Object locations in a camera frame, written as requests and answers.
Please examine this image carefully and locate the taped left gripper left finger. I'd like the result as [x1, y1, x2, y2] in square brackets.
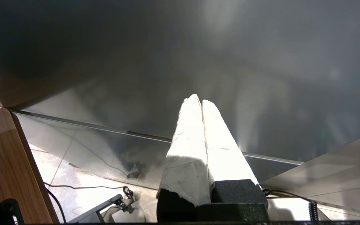
[156, 94, 212, 223]

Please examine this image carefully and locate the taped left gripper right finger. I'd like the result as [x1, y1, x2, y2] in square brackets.
[196, 99, 269, 223]

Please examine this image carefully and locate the stainless steel refrigerator door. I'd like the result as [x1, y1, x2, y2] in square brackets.
[0, 0, 360, 191]

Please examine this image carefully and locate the grey base cabinet front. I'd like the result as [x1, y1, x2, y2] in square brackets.
[260, 131, 360, 219]

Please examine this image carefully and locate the wooden table top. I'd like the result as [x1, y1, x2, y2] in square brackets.
[0, 107, 60, 224]

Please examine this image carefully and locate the thin black floor cable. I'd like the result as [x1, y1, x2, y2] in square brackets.
[43, 182, 134, 200]

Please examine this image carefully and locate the black coiled cable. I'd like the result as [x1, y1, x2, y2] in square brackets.
[262, 188, 320, 222]

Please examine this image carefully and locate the thick black floor cable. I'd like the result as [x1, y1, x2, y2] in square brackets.
[47, 188, 67, 224]

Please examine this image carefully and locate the black bracket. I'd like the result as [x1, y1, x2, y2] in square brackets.
[0, 198, 24, 225]

